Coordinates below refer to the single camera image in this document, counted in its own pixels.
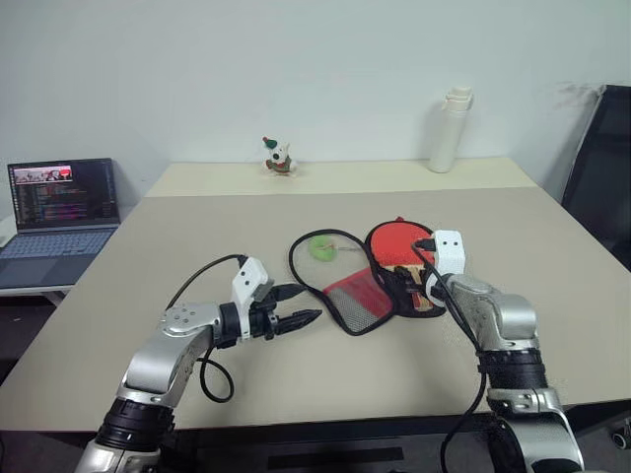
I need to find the black red mesh paddle case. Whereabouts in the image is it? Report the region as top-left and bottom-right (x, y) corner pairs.
(287, 214), (448, 340)

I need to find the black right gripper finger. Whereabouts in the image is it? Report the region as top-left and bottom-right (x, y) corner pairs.
(389, 270), (418, 299)

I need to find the green fuzzy ball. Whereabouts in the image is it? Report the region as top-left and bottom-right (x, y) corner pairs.
(307, 235), (340, 264)

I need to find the white plush dog toy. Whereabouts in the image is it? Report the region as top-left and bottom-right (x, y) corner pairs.
(260, 135), (300, 179)

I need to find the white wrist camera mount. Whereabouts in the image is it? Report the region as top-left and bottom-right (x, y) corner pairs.
(230, 256), (273, 317)
(425, 229), (467, 303)

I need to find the black under-table frame bar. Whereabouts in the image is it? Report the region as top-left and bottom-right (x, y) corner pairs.
(265, 444), (407, 473)

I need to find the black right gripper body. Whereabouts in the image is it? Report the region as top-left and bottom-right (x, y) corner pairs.
(412, 268), (436, 298)

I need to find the red table tennis paddle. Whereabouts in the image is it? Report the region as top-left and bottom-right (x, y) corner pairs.
(369, 221), (440, 314)

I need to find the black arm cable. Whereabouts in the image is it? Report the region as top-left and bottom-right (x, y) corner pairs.
(412, 236), (494, 473)
(166, 252), (247, 403)

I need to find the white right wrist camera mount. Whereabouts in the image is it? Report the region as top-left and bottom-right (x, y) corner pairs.
(425, 229), (467, 303)

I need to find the white water bottle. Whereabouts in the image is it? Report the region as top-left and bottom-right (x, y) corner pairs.
(427, 85), (476, 174)

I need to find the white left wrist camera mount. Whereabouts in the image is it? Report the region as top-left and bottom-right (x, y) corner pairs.
(230, 256), (273, 317)

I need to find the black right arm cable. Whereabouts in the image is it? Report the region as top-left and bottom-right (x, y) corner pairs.
(412, 236), (494, 473)

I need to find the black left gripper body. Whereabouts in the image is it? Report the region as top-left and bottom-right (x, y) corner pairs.
(247, 283), (281, 343)

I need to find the black office chair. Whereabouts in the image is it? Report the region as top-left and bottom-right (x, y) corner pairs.
(560, 84), (631, 274)

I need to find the open grey laptop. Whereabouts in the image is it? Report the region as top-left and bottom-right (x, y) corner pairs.
(0, 157), (122, 291)

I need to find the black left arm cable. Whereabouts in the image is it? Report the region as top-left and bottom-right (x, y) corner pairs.
(166, 252), (247, 403)

